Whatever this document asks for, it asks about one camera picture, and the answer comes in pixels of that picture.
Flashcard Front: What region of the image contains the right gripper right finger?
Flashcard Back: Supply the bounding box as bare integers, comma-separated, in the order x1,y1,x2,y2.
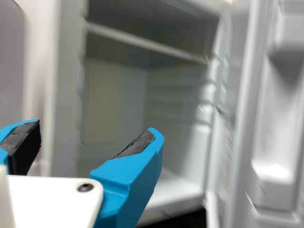
89,127,165,228

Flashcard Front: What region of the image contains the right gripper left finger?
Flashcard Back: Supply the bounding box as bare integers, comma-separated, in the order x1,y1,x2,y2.
0,118,43,176

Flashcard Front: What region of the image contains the white incubator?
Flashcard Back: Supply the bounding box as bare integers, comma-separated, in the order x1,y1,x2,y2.
45,0,238,225

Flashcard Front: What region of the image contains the incubator door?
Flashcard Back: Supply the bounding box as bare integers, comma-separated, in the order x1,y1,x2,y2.
204,0,304,228

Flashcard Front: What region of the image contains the white box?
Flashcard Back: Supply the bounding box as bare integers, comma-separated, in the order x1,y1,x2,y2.
0,0,48,176

